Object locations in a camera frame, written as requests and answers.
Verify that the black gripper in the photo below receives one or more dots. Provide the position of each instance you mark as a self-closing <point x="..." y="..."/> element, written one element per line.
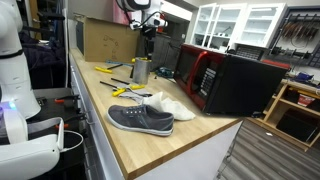
<point x="149" y="32"/>

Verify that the grey metal tin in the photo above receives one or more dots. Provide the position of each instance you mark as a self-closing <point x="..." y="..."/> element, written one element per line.
<point x="141" y="73"/>

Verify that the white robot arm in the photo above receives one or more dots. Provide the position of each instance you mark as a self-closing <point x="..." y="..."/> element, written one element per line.
<point x="15" y="76"/>

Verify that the black wedge tool holder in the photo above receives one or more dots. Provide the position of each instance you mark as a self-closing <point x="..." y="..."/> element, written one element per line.
<point x="131" y="71"/>

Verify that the dark grey panel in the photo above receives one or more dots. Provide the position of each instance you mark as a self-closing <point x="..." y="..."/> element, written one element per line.
<point x="166" y="50"/>

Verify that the red upright panel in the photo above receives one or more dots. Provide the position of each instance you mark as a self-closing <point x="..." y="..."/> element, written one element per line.
<point x="162" y="26"/>

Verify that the blue strip tool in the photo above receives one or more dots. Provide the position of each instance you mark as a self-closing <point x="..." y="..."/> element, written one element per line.
<point x="118" y="62"/>

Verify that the big cardboard box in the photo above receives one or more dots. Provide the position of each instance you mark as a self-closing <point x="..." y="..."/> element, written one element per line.
<point x="106" y="40"/>

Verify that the pink sheet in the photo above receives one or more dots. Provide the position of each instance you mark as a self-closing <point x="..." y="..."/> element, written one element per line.
<point x="120" y="15"/>

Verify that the white cloth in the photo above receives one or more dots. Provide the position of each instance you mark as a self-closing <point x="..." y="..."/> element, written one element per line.
<point x="173" y="106"/>

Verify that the grey canvas shoe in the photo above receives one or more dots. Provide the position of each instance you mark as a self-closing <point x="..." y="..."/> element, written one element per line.
<point x="143" y="118"/>

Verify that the black parts bin rack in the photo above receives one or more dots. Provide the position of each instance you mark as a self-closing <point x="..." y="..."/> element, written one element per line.
<point x="250" y="52"/>

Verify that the red and black microwave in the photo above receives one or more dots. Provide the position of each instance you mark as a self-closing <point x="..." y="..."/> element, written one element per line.
<point x="243" y="86"/>

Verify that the white glass-door cabinet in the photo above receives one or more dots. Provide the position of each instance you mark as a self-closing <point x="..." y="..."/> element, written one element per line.
<point x="256" y="25"/>

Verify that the white workbench drawer cabinet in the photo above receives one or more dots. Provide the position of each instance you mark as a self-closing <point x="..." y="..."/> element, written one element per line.
<point x="196" y="163"/>

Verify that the wooden shelf unit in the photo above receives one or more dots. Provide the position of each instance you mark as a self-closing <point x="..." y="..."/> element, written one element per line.
<point x="276" y="103"/>

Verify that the white robot body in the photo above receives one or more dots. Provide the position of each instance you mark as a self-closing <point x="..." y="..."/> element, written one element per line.
<point x="30" y="156"/>

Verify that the red box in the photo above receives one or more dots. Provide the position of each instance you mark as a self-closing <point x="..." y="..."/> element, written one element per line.
<point x="306" y="100"/>

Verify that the black storage box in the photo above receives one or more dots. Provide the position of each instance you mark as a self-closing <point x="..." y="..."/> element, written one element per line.
<point x="296" y="125"/>

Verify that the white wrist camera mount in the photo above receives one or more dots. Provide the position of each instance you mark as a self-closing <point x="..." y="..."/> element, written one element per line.
<point x="156" y="21"/>

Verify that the black pegboard tool wall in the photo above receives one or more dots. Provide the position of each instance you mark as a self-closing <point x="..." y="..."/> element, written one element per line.
<point x="300" y="33"/>

